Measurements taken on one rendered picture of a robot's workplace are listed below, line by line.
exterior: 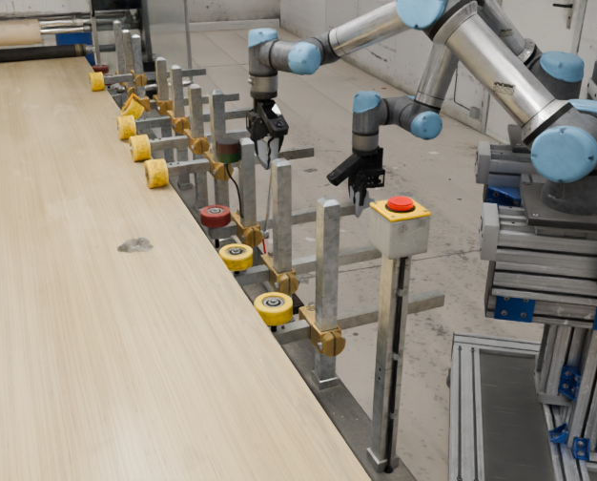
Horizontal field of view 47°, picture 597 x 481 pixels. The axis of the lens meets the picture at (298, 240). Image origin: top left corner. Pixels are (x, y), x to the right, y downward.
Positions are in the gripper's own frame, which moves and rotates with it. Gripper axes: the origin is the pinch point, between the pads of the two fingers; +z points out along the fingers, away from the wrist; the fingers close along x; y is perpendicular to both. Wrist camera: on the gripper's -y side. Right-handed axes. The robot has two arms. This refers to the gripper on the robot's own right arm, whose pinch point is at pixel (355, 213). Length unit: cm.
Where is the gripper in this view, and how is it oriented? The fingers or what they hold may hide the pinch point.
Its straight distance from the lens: 202.1
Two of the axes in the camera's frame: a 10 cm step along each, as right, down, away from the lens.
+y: 9.2, -1.7, 3.4
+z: 0.0, 9.0, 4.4
